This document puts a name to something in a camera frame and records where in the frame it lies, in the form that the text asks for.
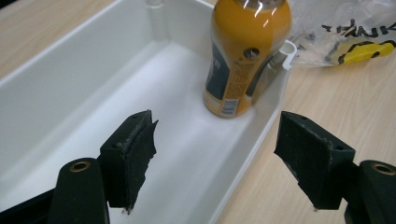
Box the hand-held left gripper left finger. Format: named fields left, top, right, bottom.
left=99, top=109, right=160, bottom=216

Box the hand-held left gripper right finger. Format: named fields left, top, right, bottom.
left=273, top=110, right=357, bottom=211

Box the white plastic tray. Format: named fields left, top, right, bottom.
left=0, top=0, right=299, bottom=224

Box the clear printed plastic bag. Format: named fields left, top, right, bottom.
left=287, top=0, right=396, bottom=68

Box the orange drink bottle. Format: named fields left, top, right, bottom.
left=203, top=0, right=293, bottom=119

